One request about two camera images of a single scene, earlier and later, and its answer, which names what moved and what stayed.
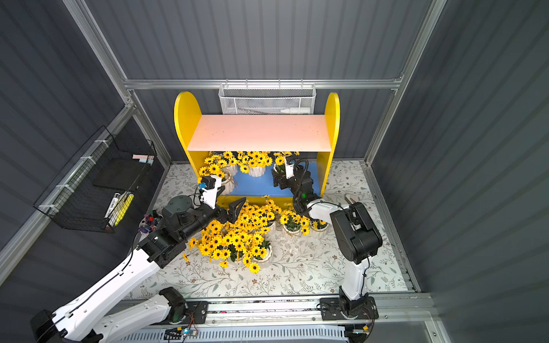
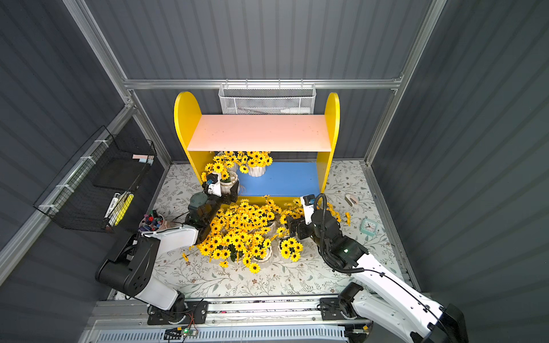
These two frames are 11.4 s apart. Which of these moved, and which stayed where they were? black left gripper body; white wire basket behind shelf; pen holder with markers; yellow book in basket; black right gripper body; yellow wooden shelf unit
Moved: black right gripper body; black left gripper body
Stayed: pen holder with markers; white wire basket behind shelf; yellow book in basket; yellow wooden shelf unit
